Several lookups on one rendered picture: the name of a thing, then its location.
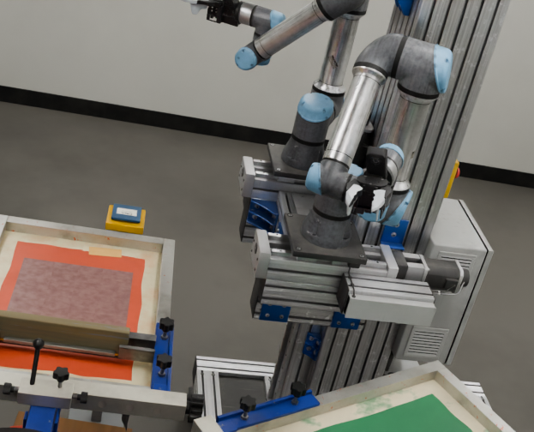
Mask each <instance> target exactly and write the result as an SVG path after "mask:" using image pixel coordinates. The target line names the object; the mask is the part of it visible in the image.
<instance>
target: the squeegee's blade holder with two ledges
mask: <svg viewBox="0 0 534 432"><path fill-rule="evenodd" d="M3 342H8V343H15V344H22V345H33V339H21V338H15V337H8V336H4V338H3ZM44 342H45V345H44V347H47V348H53V349H60V350H66V351H78V352H86V353H92V354H99V355H105V356H112V357H114V356H115V353H116V351H111V350H104V349H98V348H91V347H85V346H78V345H66V344H59V343H53V342H46V341H44Z"/></svg>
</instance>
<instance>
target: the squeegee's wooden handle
mask: <svg viewBox="0 0 534 432"><path fill-rule="evenodd" d="M129 333H130V327H120V326H113V325H107V324H101V323H94V322H88V321H77V320H70V319H64V318H57V317H50V316H44V315H33V314H26V313H20V312H14V311H7V310H0V339H3V338H4V336H8V337H15V338H21V339H33V340H35V339H37V338H40V339H42V340H44V341H46V342H53V343H59V344H66V345H78V346H85V347H91V348H98V349H104V350H111V351H116V354H118V352H119V346H120V345H128V342H129Z"/></svg>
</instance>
